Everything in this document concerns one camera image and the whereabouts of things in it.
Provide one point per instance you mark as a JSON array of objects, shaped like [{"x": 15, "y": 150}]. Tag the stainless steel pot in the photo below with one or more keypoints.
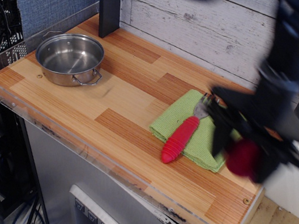
[{"x": 70, "y": 59}]

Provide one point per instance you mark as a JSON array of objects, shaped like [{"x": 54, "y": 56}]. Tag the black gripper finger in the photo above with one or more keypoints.
[
  {"x": 266, "y": 165},
  {"x": 221, "y": 136}
]

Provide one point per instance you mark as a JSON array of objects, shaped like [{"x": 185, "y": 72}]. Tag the green folded cloth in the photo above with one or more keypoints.
[{"x": 199, "y": 148}]

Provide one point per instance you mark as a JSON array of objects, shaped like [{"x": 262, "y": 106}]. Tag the red handled metal fork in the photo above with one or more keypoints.
[{"x": 176, "y": 143}]

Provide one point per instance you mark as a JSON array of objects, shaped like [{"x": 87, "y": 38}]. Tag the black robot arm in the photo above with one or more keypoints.
[{"x": 284, "y": 54}]

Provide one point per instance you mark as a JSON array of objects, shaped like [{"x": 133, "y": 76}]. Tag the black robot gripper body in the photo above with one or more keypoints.
[{"x": 265, "y": 116}]

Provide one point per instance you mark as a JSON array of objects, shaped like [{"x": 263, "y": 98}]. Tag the clear acrylic table guard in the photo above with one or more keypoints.
[{"x": 109, "y": 123}]

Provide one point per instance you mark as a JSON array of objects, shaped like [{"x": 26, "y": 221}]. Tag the red pepper toy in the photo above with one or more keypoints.
[{"x": 242, "y": 158}]

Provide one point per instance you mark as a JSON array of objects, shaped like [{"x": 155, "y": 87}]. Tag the stainless steel cabinet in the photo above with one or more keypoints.
[{"x": 75, "y": 191}]

